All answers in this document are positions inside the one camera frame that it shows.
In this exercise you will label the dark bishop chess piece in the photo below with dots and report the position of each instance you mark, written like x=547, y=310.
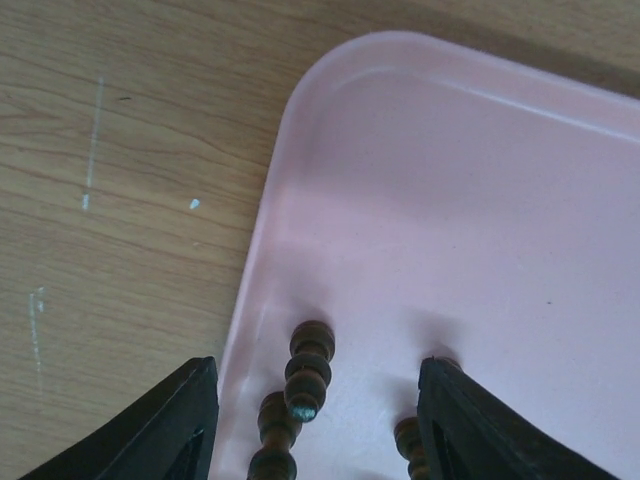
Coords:
x=308, y=372

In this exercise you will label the pink plastic tray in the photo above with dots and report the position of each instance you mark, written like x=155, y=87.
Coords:
x=424, y=198

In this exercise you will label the dark pawn chess piece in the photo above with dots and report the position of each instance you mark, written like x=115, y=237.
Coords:
x=409, y=445

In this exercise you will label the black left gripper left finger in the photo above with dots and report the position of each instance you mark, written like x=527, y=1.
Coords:
x=168, y=433

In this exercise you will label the dark queen chess piece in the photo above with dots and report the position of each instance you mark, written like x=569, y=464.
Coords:
x=278, y=432

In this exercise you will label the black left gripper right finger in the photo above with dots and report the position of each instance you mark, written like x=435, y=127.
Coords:
x=468, y=433

